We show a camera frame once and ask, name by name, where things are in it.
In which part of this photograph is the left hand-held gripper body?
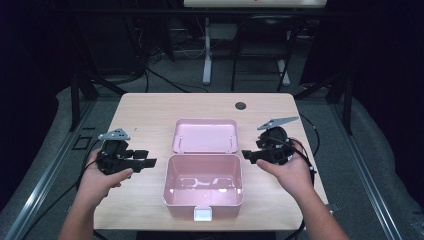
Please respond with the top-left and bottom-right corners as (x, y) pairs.
(95, 128), (135, 176)

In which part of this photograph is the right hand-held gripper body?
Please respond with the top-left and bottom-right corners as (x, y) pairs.
(256, 116), (300, 166)

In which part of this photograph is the pink plastic lidded box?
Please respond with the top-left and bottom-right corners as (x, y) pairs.
(162, 118), (244, 223)

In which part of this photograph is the person's left hand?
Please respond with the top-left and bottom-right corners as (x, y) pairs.
(77, 148), (135, 202)

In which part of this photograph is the person's right hand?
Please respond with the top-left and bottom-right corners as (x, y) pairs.
(255, 138), (317, 202)

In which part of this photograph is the black metal stand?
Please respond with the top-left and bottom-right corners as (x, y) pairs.
(293, 71), (354, 136)
(67, 70), (128, 133)

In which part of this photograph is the white desk leg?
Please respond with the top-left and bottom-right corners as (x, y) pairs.
(201, 16), (214, 86)

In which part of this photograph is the black cabinet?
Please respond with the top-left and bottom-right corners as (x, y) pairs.
(82, 12), (145, 76)

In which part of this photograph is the white desk top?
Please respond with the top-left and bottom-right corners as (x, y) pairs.
(183, 0), (328, 9)

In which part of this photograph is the black square floor frame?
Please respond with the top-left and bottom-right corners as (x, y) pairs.
(71, 134), (93, 151)

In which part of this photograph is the right hand-held gripper black cable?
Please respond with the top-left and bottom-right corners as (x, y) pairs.
(271, 136), (318, 240)

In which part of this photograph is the hand-held gripper black cable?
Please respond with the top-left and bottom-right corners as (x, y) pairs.
(271, 136), (318, 240)
(19, 139), (103, 240)

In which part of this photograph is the looping black cable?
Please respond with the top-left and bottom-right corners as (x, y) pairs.
(299, 113), (321, 158)

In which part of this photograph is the metal floor rail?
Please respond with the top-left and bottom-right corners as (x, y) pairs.
(2, 99), (98, 240)
(329, 99), (405, 240)

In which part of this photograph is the black floor cable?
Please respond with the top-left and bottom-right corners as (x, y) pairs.
(143, 65), (210, 95)

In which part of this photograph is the left hand-held gripper black cable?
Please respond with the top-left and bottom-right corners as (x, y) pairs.
(19, 139), (103, 240)

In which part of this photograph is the black metal chair frame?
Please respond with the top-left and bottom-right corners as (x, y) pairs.
(230, 14), (292, 93)

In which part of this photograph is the tangle of cables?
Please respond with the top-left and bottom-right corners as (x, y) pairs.
(132, 15), (175, 65)

